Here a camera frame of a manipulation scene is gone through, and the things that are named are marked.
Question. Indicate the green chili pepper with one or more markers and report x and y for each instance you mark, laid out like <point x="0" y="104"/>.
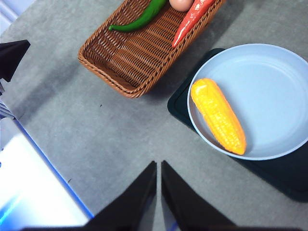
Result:
<point x="142" y="20"/>

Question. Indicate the brown wicker basket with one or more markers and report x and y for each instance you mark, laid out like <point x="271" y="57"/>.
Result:
<point x="134" y="55"/>

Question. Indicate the grey striped fixture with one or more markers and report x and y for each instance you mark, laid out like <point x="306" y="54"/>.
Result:
<point x="5" y="110"/>

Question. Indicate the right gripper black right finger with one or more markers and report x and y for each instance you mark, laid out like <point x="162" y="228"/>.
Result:
<point x="187" y="209"/>

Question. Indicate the black rectangular tray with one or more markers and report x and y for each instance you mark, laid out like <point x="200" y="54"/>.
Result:
<point x="284" y="175"/>

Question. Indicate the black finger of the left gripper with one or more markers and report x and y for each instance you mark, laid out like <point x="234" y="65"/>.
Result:
<point x="12" y="57"/>

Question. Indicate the orange carrot with green leaves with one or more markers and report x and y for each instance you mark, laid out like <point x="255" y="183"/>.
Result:
<point x="190" y="21"/>

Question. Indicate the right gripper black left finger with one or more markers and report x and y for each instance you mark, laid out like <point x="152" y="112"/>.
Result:
<point x="134" y="207"/>

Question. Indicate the yellow corn cob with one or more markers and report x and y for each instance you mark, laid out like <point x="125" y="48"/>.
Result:
<point x="219" y="115"/>

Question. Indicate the blue round plate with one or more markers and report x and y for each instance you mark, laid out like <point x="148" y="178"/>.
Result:
<point x="269" y="96"/>

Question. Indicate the brown egg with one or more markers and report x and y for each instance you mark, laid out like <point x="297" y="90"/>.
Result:
<point x="180" y="3"/>

